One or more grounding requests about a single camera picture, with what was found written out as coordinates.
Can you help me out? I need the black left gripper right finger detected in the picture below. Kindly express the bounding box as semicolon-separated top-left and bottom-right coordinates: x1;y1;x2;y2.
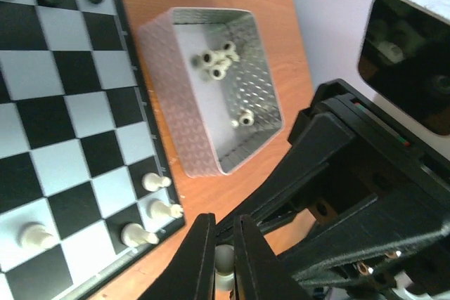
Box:
233;215;311;299

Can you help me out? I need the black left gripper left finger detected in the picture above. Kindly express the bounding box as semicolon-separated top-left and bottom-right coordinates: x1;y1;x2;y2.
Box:
139;213;216;300

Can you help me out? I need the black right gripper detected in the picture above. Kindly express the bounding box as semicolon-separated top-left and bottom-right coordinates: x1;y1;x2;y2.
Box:
217;80;449;293

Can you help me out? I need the white chess pawn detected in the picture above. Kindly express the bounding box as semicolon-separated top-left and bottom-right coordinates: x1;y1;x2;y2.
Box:
141;172;172;192
214;244;234;292

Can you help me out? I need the white chess piece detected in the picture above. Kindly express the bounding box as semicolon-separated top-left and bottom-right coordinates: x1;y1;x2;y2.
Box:
19;223;57;249
147;200;184;220
120;223;160;247

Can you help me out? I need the black and silver chessboard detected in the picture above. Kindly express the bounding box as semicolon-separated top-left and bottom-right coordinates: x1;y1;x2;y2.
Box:
1;0;185;299

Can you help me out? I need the silver embossed tin tray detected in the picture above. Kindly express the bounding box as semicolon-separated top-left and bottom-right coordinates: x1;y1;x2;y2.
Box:
138;7;284;177

